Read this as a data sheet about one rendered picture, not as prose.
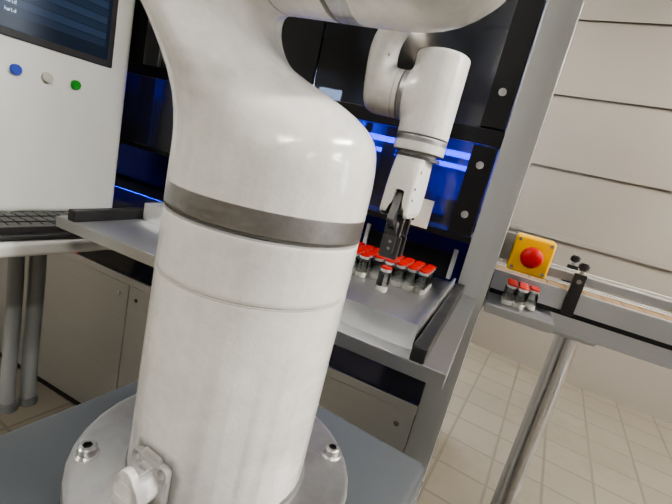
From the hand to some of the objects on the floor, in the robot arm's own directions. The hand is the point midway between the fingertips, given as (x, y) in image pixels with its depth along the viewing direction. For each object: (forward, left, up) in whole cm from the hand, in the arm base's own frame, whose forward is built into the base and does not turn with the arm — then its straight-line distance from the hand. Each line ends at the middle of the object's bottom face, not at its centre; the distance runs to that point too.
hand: (392, 245), depth 71 cm
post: (+22, -12, -97) cm, 100 cm away
